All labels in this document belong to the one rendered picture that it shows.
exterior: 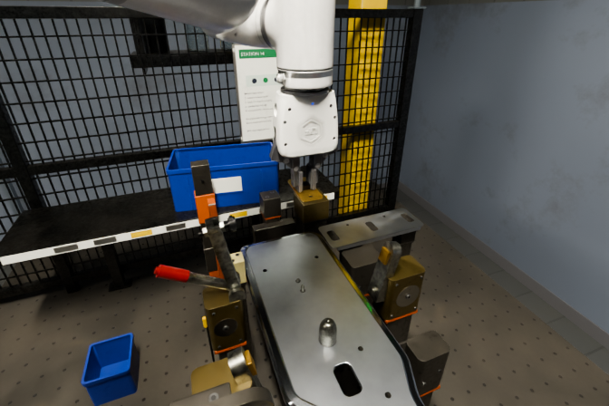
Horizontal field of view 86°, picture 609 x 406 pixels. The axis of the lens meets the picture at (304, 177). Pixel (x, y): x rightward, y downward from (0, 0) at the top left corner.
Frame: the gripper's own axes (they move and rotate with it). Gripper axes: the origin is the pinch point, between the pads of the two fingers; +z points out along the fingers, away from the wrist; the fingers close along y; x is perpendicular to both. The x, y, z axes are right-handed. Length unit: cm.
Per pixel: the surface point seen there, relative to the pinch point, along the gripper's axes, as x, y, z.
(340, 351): -14.8, 1.2, 27.4
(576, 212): 36, 168, 67
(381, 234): 11.9, 27.1, 27.3
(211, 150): 52, -11, 13
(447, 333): -2, 44, 57
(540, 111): 72, 168, 22
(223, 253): -1.0, -15.4, 11.4
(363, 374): -19.9, 2.9, 27.4
